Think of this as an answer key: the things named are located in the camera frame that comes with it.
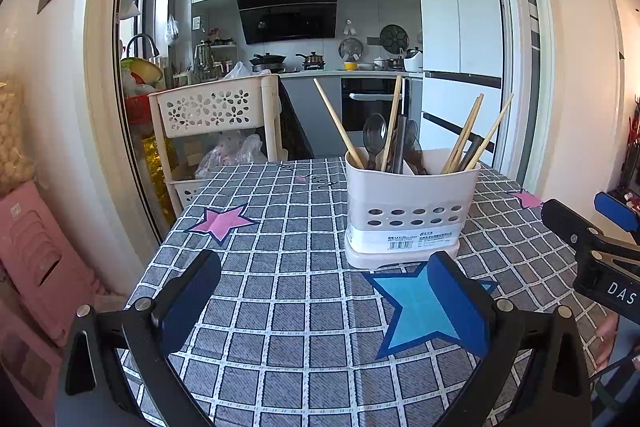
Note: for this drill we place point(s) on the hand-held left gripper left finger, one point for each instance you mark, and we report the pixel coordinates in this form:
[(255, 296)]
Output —
[(192, 302)]

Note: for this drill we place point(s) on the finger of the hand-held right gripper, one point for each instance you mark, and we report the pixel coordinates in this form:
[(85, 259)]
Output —
[(570, 227), (617, 211)]

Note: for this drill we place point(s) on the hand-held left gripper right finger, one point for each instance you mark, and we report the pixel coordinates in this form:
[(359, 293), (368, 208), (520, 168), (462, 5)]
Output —
[(460, 307)]

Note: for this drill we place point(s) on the white utensil holder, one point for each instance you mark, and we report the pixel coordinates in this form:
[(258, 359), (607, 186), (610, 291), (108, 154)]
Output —
[(410, 227)]

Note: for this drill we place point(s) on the blue dotted wooden chopstick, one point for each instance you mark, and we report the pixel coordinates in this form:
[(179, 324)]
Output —
[(457, 142)]

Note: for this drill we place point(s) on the dark clear plastic spoon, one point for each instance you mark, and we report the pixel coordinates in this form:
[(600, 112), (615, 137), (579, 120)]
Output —
[(411, 134), (375, 129)]

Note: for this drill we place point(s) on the person's right hand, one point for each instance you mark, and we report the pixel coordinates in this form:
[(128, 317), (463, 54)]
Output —
[(607, 337)]

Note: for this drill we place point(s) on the dark red hanging items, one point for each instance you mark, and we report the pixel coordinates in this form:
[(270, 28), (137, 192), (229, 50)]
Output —
[(632, 157)]

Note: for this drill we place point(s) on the grey checked tablecloth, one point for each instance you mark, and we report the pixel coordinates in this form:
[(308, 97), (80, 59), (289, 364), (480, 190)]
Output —
[(280, 267)]

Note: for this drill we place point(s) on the gold foil pack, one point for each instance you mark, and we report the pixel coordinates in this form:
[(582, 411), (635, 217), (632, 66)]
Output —
[(152, 172)]

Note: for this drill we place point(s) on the clear plastic bag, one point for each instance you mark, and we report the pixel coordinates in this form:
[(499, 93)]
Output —
[(230, 154)]

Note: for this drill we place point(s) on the pink plastic stool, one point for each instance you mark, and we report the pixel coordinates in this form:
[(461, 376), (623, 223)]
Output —
[(25, 367), (40, 257)]

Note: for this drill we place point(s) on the white flower-cutout storage cart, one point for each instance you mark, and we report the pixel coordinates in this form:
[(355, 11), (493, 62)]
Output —
[(205, 109)]

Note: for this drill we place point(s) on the red basin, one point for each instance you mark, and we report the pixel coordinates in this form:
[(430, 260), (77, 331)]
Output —
[(135, 109)]

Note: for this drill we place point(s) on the grey kitchen counter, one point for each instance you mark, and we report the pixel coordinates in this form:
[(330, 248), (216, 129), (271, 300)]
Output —
[(310, 117)]

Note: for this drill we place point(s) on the white fridge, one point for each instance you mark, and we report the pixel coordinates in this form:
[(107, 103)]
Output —
[(465, 32)]

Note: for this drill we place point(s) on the black built-in oven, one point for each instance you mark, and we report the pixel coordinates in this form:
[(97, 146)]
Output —
[(360, 107)]

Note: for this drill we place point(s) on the white rice cooker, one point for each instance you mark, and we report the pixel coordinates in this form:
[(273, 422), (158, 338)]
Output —
[(414, 62)]

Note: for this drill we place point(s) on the yellow-green bowl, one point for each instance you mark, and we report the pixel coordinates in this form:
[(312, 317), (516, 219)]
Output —
[(142, 69)]

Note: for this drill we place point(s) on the dark cooking pot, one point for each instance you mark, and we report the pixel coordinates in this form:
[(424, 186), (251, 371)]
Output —
[(395, 63)]

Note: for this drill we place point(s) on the bag of pale round snacks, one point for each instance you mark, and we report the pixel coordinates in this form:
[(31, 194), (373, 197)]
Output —
[(12, 142)]

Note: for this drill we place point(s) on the white counter rack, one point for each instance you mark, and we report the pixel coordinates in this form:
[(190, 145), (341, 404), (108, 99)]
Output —
[(226, 57)]

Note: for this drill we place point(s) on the small white pot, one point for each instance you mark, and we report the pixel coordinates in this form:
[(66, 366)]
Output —
[(380, 63)]

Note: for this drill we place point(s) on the black wok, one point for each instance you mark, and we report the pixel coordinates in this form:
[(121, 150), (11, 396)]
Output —
[(267, 61)]

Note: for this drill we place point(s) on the round dark hanging pan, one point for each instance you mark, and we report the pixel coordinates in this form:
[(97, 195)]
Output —
[(394, 38)]

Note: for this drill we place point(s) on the metal kitchen faucet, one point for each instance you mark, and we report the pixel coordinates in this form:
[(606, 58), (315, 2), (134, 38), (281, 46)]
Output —
[(142, 38)]

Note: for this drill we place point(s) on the dark pot with lid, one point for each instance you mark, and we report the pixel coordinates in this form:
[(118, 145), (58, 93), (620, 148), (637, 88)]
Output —
[(312, 58)]

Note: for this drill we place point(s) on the hanging white plastic bag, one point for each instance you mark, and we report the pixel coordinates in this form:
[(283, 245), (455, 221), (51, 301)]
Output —
[(172, 29)]

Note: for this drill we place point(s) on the round metal hanging rack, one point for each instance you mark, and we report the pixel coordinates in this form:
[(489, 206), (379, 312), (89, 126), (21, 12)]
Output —
[(350, 48)]

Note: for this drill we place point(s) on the black range hood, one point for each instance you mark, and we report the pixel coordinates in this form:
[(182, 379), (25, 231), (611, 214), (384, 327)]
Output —
[(290, 17)]

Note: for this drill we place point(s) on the white sliding door frame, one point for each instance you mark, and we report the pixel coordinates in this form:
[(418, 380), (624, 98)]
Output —
[(100, 57)]

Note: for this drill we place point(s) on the white wall hook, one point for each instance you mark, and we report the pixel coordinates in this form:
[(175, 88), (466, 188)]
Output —
[(348, 27)]

